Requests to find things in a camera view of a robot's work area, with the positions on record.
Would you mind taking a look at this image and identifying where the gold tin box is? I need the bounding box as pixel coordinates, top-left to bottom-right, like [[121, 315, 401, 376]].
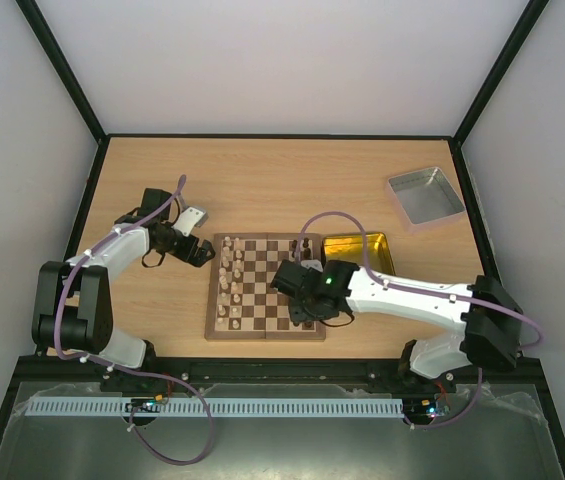
[[322, 232, 395, 275]]

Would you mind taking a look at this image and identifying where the wooden chess board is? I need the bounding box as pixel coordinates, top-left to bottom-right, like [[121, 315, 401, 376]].
[[205, 233, 326, 341]]

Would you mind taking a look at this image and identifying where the silver tin lid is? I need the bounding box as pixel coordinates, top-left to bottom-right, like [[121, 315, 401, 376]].
[[386, 166, 466, 233]]

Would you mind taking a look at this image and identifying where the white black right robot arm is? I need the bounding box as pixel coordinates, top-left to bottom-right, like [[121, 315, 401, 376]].
[[271, 260, 522, 392]]

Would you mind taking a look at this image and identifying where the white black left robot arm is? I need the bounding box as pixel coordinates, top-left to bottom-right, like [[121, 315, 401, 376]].
[[32, 188, 215, 372]]

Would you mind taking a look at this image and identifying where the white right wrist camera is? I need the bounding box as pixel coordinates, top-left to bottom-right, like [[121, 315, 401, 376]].
[[300, 259, 323, 272]]

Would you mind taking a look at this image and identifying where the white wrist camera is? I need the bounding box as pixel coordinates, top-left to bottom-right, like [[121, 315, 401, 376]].
[[300, 259, 323, 272], [173, 206, 208, 237]]

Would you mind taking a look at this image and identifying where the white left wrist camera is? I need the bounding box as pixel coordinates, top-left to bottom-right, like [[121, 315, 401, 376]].
[[173, 206, 208, 237]]

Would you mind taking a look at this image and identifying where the white slotted cable duct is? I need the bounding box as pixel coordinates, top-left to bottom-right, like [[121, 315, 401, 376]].
[[24, 396, 403, 419]]

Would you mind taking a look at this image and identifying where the black aluminium frame rail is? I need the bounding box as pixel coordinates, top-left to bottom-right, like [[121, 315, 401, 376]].
[[11, 357, 543, 399]]

